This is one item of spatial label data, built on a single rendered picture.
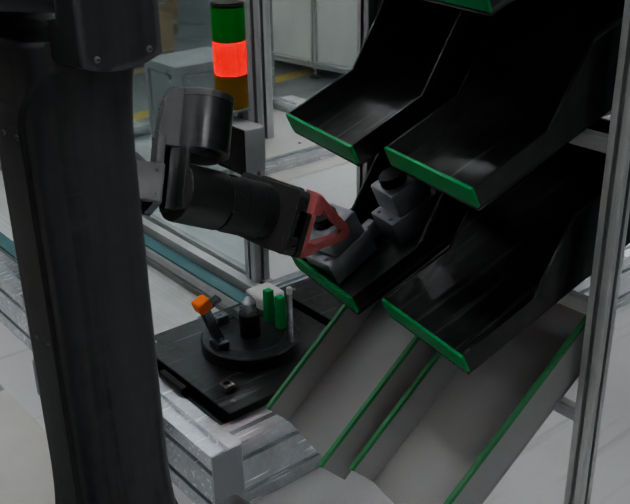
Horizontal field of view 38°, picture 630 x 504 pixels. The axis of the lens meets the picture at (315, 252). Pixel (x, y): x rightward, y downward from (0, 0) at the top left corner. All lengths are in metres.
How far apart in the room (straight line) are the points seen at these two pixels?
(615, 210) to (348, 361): 0.40
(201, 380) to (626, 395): 0.64
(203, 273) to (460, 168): 0.84
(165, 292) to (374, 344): 0.61
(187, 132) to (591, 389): 0.45
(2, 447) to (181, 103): 0.67
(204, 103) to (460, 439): 0.43
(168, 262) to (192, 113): 0.82
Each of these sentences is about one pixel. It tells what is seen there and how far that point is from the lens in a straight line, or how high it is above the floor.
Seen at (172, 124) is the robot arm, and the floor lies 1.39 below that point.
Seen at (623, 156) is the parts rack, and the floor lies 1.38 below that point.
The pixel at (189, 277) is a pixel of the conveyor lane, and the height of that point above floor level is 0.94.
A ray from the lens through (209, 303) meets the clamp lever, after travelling 1.24.
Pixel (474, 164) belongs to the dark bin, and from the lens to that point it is 0.83.
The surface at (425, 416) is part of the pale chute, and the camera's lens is 1.03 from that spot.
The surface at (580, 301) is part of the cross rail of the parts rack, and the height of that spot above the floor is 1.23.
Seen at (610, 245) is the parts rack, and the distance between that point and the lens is 0.86.
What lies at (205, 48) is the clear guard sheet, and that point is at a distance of 1.51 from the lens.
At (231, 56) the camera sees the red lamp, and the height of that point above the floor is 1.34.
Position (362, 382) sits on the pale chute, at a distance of 1.08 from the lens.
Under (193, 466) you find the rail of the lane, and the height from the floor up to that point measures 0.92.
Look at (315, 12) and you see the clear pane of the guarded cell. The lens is 2.67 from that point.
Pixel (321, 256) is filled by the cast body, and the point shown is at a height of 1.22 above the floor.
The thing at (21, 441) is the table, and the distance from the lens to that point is 1.39.
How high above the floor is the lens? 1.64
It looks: 25 degrees down
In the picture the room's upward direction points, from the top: 1 degrees counter-clockwise
